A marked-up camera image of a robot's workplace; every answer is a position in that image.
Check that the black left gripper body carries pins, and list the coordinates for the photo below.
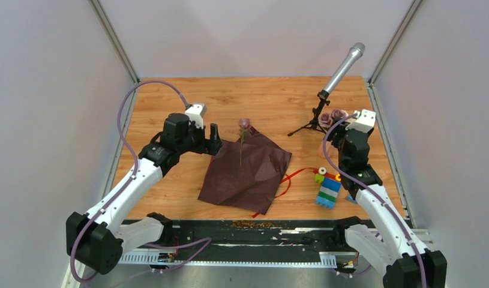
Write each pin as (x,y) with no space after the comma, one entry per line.
(206,146)

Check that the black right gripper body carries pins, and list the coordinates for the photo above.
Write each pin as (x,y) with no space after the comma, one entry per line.
(339,131)

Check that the mauve rose with stem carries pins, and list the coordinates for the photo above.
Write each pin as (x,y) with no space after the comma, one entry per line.
(338,114)

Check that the mauve rose stem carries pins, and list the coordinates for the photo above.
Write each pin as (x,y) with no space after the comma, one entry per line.
(244,124)
(325,120)

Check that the maroon flower bouquet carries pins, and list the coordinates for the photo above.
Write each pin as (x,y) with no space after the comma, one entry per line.
(245,175)

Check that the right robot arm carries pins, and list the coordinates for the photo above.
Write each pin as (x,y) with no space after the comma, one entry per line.
(396,252)

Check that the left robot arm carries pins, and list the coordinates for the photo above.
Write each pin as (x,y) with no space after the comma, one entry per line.
(97,238)

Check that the pink ribbed vase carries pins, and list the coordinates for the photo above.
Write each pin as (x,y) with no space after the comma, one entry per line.
(325,148)

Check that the black tripod stand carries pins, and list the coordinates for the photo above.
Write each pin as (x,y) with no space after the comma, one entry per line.
(314,123)

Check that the colourful toy block stack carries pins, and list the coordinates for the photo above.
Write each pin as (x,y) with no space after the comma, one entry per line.
(329,188)

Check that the silver microphone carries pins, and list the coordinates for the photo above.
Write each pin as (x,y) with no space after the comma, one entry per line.
(354,54)

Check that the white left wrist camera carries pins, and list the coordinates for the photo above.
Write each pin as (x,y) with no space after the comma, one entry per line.
(196,112)

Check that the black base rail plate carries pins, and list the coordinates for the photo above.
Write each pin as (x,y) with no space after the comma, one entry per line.
(258,241)

